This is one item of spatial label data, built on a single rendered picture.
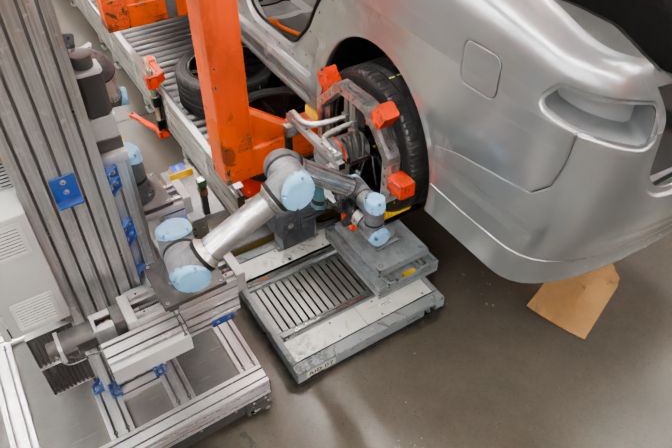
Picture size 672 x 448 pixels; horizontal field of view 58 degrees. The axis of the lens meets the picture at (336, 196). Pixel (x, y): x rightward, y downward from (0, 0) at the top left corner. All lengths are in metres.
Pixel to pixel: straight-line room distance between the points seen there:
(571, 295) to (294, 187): 1.90
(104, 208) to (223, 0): 0.96
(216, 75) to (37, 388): 1.47
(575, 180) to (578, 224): 0.17
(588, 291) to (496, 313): 0.51
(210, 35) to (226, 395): 1.43
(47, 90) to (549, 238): 1.55
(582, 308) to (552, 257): 1.18
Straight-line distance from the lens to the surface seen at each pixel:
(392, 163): 2.40
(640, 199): 2.05
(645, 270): 3.63
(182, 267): 1.91
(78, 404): 2.73
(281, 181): 1.85
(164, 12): 4.64
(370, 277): 2.99
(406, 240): 3.10
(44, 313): 2.22
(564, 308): 3.27
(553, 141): 1.86
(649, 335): 3.33
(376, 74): 2.49
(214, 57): 2.61
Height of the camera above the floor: 2.40
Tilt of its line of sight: 41 degrees down
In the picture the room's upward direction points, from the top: straight up
